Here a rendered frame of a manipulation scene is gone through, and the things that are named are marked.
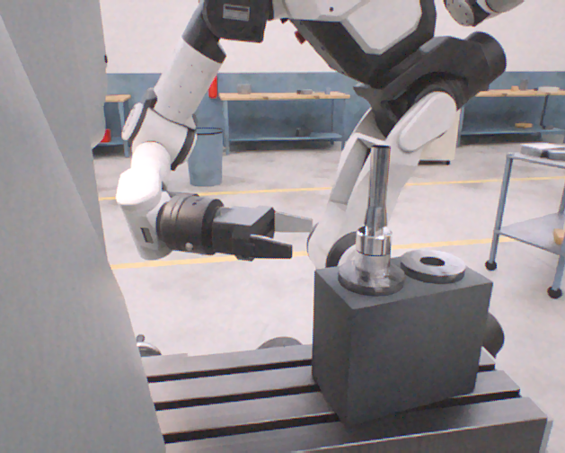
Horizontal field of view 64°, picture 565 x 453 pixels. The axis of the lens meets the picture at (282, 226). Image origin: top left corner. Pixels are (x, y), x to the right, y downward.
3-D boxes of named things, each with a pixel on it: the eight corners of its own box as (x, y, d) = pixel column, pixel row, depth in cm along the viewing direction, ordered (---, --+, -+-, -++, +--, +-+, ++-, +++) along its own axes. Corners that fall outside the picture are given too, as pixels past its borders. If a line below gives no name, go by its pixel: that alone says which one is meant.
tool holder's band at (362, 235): (386, 231, 63) (387, 224, 62) (396, 244, 58) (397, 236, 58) (353, 232, 62) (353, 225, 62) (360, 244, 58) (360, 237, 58)
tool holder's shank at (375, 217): (383, 226, 62) (390, 144, 58) (390, 235, 59) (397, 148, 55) (359, 226, 61) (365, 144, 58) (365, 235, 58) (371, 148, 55)
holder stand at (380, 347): (310, 374, 73) (313, 260, 66) (426, 347, 79) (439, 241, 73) (345, 429, 62) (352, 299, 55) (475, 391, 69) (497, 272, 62)
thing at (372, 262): (384, 264, 64) (386, 231, 63) (392, 279, 60) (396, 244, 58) (350, 264, 64) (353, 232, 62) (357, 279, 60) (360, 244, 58)
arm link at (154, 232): (171, 218, 65) (104, 210, 68) (188, 272, 71) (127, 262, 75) (204, 175, 73) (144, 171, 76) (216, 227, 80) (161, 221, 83)
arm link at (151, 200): (112, 205, 67) (120, 161, 77) (131, 251, 72) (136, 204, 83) (156, 197, 67) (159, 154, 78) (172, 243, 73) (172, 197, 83)
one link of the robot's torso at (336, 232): (340, 271, 117) (425, 102, 109) (374, 305, 102) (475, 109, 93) (290, 255, 111) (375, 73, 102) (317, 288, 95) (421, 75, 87)
